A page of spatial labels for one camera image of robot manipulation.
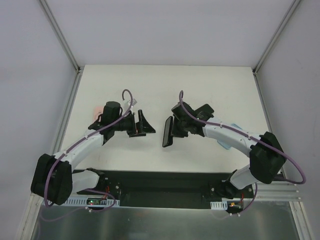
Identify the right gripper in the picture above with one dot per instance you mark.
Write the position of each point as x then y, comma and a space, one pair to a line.
175, 129

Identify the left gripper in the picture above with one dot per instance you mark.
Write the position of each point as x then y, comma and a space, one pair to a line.
135, 124

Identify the pink phone case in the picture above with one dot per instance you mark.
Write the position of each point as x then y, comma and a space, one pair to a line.
97, 112

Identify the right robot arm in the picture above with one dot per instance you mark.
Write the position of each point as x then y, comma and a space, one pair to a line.
263, 151

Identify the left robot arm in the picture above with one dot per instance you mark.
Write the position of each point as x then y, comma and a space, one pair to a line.
54, 177

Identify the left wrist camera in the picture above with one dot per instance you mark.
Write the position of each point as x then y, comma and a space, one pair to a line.
133, 102

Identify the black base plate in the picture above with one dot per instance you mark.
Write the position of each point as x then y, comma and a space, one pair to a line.
156, 189

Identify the right white cable duct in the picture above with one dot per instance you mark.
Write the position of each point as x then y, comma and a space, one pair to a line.
219, 205

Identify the aluminium frame rail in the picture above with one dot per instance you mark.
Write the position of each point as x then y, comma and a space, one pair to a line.
278, 191

